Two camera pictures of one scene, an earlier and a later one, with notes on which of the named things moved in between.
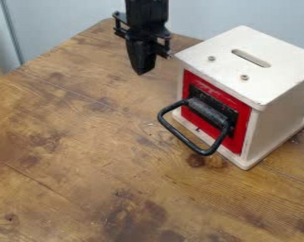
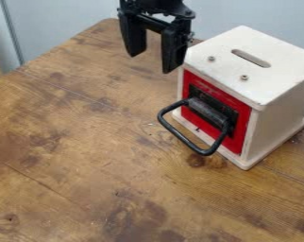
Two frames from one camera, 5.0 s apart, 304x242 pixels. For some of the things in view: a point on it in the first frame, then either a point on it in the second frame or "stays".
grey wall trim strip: x=13 y=34 stays
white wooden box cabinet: x=245 y=82 stays
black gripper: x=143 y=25 -> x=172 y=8
